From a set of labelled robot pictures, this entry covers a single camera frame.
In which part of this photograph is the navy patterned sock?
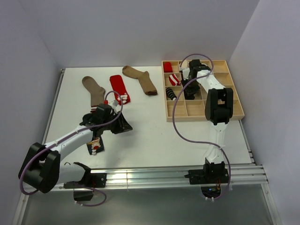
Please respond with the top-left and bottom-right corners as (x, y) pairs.
(86, 137), (105, 155)

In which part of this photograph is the aluminium front rail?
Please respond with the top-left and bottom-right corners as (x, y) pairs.
(53, 165), (268, 189)

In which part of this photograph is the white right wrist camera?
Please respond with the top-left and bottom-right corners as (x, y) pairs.
(180, 67), (190, 81)

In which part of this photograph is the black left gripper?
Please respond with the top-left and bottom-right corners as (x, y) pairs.
(102, 111), (132, 135)

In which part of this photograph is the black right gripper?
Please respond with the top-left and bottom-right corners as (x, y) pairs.
(181, 76), (201, 98)

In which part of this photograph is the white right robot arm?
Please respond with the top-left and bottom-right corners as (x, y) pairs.
(180, 60), (233, 183)

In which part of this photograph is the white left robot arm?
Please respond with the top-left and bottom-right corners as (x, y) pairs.
(18, 104), (133, 194)

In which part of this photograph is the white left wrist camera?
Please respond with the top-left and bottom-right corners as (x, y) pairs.
(104, 100), (119, 110)

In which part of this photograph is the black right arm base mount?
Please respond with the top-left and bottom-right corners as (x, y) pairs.
(184, 160), (231, 202)

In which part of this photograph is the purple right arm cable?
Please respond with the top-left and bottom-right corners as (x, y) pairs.
(172, 52), (233, 202)

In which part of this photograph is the rolled red white striped sock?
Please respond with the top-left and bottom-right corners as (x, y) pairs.
(169, 74), (181, 86)

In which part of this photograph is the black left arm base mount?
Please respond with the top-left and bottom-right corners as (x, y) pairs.
(63, 162), (107, 207)

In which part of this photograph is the red sock with white print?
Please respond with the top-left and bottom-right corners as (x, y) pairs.
(110, 75), (130, 105)

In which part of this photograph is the wooden compartment tray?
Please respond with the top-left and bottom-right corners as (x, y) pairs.
(162, 60), (245, 121)

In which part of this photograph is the rolled cream sock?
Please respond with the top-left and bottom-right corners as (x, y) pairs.
(179, 60), (189, 71)

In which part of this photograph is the tan brown sock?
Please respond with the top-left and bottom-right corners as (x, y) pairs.
(122, 66), (158, 96)

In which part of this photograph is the brown sock with striped cuff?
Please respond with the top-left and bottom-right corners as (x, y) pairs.
(82, 76), (105, 113)

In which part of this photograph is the long black sock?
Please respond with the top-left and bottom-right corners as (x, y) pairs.
(184, 89), (195, 100)

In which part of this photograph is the black white striped sock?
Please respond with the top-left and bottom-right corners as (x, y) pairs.
(165, 87), (177, 101)

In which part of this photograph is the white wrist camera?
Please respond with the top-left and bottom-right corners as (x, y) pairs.
(180, 67), (190, 81)
(104, 100), (119, 110)

